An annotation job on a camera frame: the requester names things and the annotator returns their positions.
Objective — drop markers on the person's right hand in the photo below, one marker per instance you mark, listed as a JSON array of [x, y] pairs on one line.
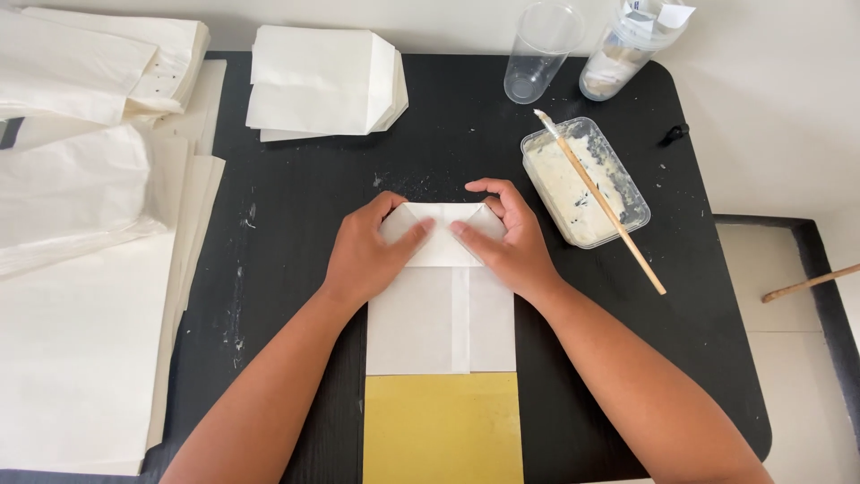
[[517, 252]]

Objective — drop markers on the person's left hand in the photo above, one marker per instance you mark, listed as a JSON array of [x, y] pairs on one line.
[[359, 259]]

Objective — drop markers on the white paper bag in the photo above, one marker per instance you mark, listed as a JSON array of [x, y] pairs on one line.
[[430, 322]]

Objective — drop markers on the plastic container of white glue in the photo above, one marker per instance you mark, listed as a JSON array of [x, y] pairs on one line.
[[578, 195]]

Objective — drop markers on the stack of folded paper bags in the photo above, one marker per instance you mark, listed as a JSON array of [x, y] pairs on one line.
[[322, 80]]

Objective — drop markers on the yellow cardboard sheet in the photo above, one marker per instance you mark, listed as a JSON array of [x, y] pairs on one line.
[[443, 430]]

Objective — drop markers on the empty clear plastic cup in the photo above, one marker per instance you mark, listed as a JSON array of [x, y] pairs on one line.
[[537, 60]]

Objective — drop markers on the small black cap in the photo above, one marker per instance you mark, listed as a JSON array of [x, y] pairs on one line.
[[675, 133]]

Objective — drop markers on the clear cup with paper scraps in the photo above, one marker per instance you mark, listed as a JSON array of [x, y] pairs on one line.
[[621, 57]]

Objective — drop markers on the wooden stick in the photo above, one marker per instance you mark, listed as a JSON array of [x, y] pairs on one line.
[[809, 282]]

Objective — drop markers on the stack of white paper sheets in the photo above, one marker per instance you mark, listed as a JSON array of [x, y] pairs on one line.
[[80, 363]]

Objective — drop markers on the crumpled heap of paper bags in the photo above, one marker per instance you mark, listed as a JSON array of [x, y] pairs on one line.
[[67, 195]]

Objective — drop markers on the pile of white paper bags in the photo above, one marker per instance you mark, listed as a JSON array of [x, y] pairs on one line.
[[87, 60]]

